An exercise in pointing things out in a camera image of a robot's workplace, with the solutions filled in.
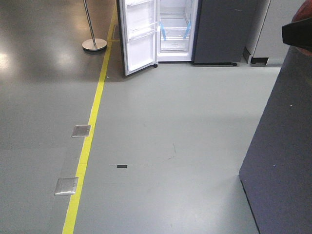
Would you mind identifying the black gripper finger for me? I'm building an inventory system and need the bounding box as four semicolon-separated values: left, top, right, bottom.
282;22;304;48

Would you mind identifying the red yellow apple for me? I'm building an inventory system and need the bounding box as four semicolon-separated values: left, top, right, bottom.
292;2;312;58

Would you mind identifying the white fridge interior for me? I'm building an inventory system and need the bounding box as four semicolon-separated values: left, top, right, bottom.
157;0;198;62

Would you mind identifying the open fridge door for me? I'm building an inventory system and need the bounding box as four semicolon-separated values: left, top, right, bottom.
117;0;158;76

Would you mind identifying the clear crisper drawer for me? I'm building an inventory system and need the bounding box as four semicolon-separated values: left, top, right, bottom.
160;40;189;53

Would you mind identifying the blue tape strip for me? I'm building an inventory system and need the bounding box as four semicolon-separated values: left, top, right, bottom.
159;21;166;41

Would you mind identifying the dark grey island panel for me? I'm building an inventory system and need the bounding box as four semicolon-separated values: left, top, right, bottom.
239;47;312;234

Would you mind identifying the steel sign stand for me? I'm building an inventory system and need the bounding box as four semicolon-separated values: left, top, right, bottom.
82;0;107;51

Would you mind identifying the steel floor socket plate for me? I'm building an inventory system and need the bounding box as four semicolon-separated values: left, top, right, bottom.
54;177;78;196
71;125;92;137

